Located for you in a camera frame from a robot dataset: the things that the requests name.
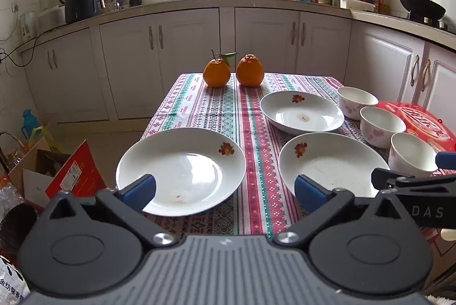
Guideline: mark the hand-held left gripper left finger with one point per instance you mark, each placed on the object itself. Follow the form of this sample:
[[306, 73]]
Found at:
[[140, 189]]

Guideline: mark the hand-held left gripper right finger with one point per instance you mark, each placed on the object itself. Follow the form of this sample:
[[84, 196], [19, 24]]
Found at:
[[310, 191]]

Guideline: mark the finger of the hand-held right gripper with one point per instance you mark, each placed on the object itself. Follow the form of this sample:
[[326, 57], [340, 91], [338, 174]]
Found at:
[[381, 178], [447, 161]]

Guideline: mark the white fruit print plate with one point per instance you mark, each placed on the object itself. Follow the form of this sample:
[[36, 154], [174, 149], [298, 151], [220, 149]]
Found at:
[[185, 166], [302, 105], [331, 162]]

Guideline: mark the white pink floral bowl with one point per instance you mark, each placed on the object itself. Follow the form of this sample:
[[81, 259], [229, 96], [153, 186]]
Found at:
[[409, 153], [381, 123], [356, 100]]

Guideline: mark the red plastic stool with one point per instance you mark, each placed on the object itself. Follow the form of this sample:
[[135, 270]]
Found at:
[[424, 120]]

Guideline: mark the patterned red green tablecloth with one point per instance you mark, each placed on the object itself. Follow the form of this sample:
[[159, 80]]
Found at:
[[256, 162]]

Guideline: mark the red cardboard box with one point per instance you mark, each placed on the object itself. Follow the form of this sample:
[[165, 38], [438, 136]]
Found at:
[[82, 173]]

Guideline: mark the yellow bag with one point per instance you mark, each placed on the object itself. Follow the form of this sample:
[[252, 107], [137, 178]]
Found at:
[[44, 137]]

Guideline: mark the open cardboard box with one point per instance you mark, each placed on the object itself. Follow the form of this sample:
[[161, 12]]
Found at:
[[21, 166]]

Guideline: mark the blue plastic bottle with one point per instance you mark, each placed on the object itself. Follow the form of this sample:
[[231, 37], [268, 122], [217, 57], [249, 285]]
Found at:
[[29, 123]]

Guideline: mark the black cup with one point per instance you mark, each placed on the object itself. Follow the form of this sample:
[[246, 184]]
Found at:
[[17, 230]]

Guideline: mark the printed clear plastic bag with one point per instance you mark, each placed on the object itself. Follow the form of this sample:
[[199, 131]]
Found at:
[[9, 198]]

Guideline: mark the bumpy orange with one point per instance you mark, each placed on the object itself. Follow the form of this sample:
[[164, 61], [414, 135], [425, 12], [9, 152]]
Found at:
[[249, 72]]

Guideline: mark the gas stove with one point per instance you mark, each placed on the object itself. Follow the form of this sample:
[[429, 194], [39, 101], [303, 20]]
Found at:
[[443, 25]]

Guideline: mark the orange with leafy stem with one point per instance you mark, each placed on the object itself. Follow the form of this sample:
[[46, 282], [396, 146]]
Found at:
[[216, 73]]

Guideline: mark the white kitchen cabinets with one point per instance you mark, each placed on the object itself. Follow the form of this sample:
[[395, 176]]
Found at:
[[267, 38]]

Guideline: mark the printed white sack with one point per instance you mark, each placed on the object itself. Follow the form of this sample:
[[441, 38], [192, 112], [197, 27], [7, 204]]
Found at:
[[10, 283]]

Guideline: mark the white plastic tray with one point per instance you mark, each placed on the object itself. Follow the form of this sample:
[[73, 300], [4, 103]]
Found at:
[[356, 4]]

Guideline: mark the white rice cooker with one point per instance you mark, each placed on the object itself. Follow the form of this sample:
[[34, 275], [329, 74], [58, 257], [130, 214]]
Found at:
[[51, 18]]

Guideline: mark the white plastic jug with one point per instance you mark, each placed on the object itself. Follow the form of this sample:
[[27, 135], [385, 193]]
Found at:
[[27, 25]]

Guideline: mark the wall socket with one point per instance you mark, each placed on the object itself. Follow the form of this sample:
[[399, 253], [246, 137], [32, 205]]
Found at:
[[15, 6]]

